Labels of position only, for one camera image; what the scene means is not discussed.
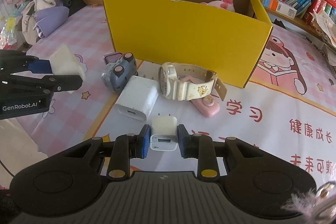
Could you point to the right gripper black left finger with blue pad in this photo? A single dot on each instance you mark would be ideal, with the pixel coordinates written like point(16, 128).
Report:
point(125, 148)

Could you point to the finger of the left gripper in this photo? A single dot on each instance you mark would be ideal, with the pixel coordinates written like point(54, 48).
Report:
point(38, 66)
point(59, 83)

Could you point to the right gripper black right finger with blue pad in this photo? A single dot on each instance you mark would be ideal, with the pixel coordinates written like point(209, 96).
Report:
point(200, 147)

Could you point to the white foam eraser block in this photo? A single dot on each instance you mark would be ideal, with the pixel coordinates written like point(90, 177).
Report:
point(64, 62)

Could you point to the small white charger cube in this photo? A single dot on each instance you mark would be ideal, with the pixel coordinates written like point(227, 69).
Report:
point(164, 133)

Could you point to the pink small device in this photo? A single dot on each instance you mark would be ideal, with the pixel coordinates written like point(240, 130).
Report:
point(207, 106)

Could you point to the large white power adapter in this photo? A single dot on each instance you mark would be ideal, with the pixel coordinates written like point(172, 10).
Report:
point(138, 98)

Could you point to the grey toy car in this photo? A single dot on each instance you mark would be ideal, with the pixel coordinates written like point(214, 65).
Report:
point(119, 68)

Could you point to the white wrist watch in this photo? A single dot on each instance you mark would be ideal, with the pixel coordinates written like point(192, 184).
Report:
point(185, 82)

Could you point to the pink cartoon table mat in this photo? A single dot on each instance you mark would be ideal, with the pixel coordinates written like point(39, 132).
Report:
point(299, 129)

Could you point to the yellow cardboard box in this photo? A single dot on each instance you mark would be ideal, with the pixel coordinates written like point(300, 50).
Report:
point(189, 32)

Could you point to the pink plush toy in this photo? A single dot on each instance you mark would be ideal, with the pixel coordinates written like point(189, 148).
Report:
point(222, 4)

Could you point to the orange white carton box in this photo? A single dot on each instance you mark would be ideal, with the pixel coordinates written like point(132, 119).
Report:
point(280, 7)

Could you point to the stack of papers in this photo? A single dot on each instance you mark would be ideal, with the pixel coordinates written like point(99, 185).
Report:
point(325, 27)

